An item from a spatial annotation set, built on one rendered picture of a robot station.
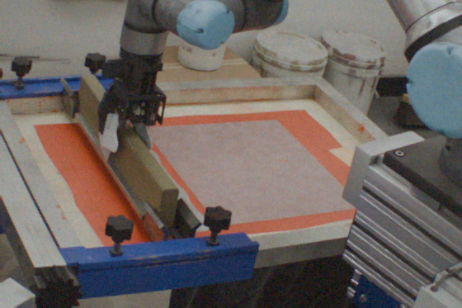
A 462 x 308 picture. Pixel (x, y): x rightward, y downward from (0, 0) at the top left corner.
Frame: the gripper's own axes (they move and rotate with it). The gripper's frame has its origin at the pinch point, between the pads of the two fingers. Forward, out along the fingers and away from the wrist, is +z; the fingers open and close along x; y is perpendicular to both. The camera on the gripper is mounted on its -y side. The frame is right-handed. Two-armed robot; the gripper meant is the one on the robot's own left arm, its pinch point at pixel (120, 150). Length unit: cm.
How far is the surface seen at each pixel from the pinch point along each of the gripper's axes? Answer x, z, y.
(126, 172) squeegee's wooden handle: -1.4, 0.2, 6.9
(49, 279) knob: -26.0, -3.8, 38.1
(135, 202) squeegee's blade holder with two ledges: -2.4, 1.5, 13.8
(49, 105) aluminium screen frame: -5.1, 4.0, -25.3
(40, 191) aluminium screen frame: -17.4, 2.0, 7.9
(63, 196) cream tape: -11.5, 5.5, 4.4
